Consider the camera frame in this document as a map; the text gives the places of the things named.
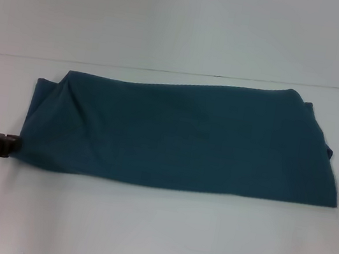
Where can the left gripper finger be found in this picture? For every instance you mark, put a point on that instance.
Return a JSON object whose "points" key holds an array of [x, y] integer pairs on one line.
{"points": [[13, 145]]}

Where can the teal FREE print T-shirt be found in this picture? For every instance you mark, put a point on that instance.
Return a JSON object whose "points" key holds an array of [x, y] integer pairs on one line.
{"points": [[180, 141]]}

